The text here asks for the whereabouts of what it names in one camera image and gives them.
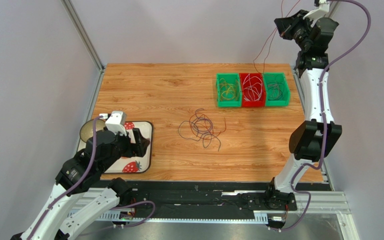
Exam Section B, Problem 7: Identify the white cable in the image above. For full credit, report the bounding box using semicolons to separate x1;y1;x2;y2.
242;73;265;102
243;73;266;100

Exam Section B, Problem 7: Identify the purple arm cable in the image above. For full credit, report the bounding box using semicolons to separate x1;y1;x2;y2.
268;0;372;232
25;114;158;240

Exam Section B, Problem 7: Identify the green storage bin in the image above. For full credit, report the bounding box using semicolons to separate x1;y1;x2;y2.
262;72;291;107
215;73;242;108

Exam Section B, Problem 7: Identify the yellow cable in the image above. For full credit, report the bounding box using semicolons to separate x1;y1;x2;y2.
220;83;239;102

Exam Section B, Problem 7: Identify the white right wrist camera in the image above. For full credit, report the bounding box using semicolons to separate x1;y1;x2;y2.
303;0;330;21

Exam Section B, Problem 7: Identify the aluminium frame post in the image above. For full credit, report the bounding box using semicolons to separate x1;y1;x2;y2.
325;0;341;18
60;0;105;73

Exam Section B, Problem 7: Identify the aluminium frame post right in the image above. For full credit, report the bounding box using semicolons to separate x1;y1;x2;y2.
325;0;341;18

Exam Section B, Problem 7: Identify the red storage bin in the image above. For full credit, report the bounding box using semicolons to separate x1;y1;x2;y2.
239;73;267;108

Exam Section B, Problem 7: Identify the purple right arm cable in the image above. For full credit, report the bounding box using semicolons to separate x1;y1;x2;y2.
268;0;372;232

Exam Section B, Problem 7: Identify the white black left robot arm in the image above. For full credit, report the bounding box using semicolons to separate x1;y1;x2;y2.
11;128;151;240

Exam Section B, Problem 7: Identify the clear glass bowl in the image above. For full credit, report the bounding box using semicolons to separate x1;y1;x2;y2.
79;119;106;143

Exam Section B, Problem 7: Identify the green storage bin right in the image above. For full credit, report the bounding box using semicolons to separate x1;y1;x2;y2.
262;72;291;107

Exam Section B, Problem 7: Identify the green storage bin left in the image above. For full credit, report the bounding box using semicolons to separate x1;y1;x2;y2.
215;73;242;108

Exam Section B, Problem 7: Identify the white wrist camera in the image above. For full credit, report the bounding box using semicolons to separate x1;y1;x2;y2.
99;110;127;136
303;0;330;21

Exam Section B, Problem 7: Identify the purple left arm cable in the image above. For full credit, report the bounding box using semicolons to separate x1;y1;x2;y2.
25;114;158;240

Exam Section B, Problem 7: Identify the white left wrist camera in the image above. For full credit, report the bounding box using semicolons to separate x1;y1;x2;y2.
99;110;127;136

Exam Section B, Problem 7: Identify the aluminium frame post left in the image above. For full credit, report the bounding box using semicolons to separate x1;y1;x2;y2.
60;0;105;73

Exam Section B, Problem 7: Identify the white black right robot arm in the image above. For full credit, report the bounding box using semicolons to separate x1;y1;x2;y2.
264;10;343;210

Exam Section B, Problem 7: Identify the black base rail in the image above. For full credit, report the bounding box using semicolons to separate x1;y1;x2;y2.
92;179;333;221

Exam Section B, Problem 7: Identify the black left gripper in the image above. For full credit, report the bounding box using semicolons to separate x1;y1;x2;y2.
99;127;151;173

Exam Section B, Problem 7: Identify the white strawberry print tray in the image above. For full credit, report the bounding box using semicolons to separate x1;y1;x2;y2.
78;121;154;174

